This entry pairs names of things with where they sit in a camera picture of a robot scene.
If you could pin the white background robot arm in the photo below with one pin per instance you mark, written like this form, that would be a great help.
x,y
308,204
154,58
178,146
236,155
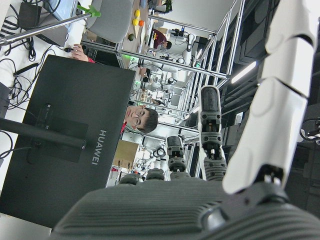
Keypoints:
x,y
170,75
187,50

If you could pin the aluminium frame cage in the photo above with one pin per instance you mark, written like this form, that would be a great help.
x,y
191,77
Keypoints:
x,y
175,65

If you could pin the grey office chair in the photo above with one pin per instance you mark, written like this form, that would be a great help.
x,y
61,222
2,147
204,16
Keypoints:
x,y
110,20

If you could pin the person in maroon shirt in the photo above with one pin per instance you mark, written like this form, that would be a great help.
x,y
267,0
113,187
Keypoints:
x,y
158,37

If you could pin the operator bare hand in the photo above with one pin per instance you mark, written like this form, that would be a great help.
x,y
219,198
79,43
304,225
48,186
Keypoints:
x,y
80,53

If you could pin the ceiling strip light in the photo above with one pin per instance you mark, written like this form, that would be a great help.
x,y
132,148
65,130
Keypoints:
x,y
243,72

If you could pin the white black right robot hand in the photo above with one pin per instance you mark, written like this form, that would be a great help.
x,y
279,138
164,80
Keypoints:
x,y
155,210

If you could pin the green fruit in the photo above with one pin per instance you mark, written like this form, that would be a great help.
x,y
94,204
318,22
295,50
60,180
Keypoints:
x,y
131,37

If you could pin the person wearing glasses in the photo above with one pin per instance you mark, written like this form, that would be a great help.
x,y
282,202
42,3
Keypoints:
x,y
143,118

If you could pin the brown cardboard box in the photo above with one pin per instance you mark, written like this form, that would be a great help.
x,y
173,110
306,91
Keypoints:
x,y
125,153

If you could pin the black monitor stand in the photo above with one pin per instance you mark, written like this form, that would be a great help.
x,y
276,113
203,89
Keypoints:
x,y
37,132

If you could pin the black box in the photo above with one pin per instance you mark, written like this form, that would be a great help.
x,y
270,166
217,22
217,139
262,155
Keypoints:
x,y
30,15

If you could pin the silver metal pole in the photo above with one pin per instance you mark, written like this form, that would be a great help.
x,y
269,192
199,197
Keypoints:
x,y
45,27

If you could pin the orange fruit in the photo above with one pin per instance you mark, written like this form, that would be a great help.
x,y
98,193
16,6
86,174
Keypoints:
x,y
141,23

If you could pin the green plastic clip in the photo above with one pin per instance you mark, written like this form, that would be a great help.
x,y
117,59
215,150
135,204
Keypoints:
x,y
91,11

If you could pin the black Huawei monitor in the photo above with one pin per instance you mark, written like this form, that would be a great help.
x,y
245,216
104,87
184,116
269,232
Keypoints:
x,y
75,100

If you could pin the yellow lemon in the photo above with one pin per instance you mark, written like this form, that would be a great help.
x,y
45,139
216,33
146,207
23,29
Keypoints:
x,y
137,13
135,22

